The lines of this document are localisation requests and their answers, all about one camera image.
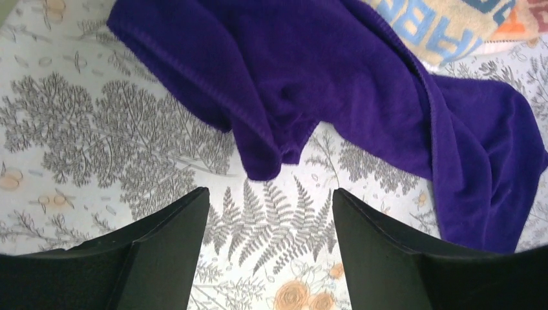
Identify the floral table cloth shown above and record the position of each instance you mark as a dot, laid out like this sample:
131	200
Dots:
91	141

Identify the purple towel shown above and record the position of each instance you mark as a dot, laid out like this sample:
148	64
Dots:
271	71

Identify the beige lettered towel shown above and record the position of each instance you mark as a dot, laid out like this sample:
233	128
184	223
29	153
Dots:
439	32

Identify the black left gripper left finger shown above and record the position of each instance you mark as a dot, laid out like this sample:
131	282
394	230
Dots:
149	264

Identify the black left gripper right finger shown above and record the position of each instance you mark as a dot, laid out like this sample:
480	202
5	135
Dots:
392	266

